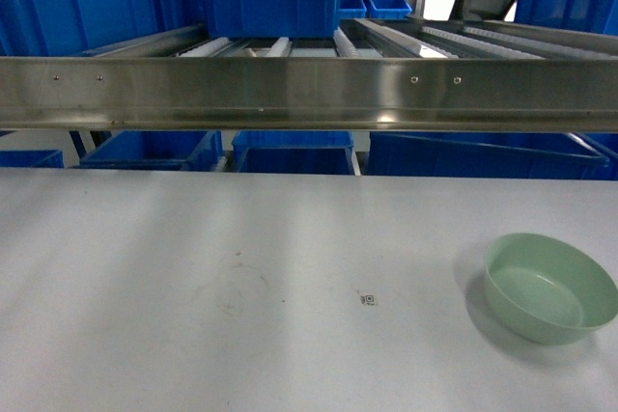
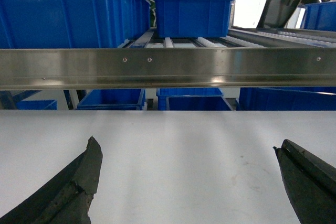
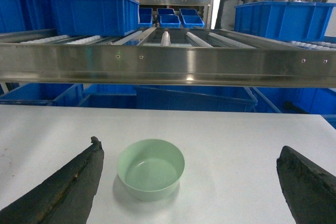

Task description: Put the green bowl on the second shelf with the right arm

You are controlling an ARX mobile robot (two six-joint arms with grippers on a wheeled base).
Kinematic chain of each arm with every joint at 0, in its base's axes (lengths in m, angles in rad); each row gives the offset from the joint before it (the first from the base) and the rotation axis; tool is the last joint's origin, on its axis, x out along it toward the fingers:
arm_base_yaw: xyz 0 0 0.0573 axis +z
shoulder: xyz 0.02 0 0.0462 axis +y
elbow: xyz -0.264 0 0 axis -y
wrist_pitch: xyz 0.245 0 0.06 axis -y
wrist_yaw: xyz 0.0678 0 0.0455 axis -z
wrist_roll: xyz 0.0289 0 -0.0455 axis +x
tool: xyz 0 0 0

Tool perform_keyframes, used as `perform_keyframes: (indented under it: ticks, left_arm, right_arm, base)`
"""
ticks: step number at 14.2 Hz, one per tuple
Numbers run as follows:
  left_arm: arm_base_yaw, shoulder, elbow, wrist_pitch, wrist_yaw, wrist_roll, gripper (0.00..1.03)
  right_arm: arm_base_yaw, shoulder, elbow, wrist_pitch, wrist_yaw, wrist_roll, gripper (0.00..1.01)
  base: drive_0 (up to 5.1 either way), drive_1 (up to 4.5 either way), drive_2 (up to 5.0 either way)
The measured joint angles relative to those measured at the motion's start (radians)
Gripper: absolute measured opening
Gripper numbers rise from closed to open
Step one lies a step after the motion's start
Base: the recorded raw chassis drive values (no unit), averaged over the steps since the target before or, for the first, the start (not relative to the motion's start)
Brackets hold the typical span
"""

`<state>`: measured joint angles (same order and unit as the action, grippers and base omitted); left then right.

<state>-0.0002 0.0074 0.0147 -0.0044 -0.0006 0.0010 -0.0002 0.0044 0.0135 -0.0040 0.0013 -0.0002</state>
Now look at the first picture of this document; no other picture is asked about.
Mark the light green plastic bowl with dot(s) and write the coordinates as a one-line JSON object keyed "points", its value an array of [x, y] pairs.
{"points": [[547, 290]]}

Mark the stainless steel shelf rack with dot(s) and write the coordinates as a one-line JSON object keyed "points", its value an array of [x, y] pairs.
{"points": [[374, 75]]}

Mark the blue bin lower centre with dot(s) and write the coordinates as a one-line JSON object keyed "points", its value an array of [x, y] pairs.
{"points": [[312, 152]]}

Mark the blue bin lower right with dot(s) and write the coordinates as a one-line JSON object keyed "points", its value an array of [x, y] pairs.
{"points": [[486, 155]]}

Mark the small QR code sticker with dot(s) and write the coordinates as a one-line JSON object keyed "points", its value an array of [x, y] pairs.
{"points": [[367, 299]]}

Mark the small blue bin far background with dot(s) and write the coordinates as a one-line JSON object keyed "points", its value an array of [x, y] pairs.
{"points": [[352, 9]]}

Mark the small blue bin far right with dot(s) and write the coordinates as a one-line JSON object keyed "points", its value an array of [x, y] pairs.
{"points": [[388, 9]]}

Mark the blue bin far lower left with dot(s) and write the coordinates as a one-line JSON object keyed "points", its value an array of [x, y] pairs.
{"points": [[32, 159]]}

